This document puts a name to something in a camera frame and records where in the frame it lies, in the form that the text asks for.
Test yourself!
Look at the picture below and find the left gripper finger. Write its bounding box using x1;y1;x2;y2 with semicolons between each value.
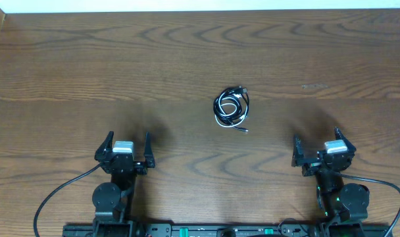
143;132;155;168
94;131;114;161

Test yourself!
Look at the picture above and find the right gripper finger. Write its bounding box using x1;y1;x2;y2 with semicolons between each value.
334;126;357;152
291;135;305;167

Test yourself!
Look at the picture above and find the white usb cable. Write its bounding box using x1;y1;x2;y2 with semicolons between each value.
214;90;249;129

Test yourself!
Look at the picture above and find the black usb cable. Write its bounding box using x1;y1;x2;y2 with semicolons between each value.
212;86;250;133

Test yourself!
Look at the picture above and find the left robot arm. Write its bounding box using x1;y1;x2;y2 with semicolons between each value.
92;131;156;237

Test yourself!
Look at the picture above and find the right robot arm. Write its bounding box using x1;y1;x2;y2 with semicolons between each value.
291;127;370;236

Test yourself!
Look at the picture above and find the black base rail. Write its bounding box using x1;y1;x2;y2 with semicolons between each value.
62;222;388;237

